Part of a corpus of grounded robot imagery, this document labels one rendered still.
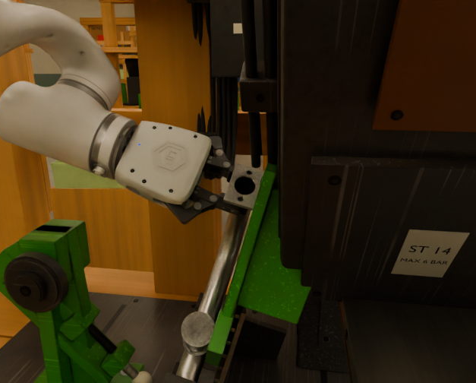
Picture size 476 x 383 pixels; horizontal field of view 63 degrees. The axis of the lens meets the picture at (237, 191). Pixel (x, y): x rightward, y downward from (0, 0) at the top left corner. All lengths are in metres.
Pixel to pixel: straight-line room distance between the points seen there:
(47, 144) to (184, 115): 0.31
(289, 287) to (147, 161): 0.23
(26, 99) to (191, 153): 0.21
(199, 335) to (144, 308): 0.40
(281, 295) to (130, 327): 0.43
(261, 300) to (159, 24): 0.53
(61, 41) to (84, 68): 0.05
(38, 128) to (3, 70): 0.43
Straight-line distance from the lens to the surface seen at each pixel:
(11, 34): 0.48
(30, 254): 0.51
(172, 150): 0.50
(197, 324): 0.46
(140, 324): 0.80
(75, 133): 0.51
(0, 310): 0.99
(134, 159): 0.50
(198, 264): 0.85
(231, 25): 0.63
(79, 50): 0.55
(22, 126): 0.55
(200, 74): 0.75
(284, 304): 0.44
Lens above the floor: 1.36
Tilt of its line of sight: 18 degrees down
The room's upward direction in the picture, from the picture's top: straight up
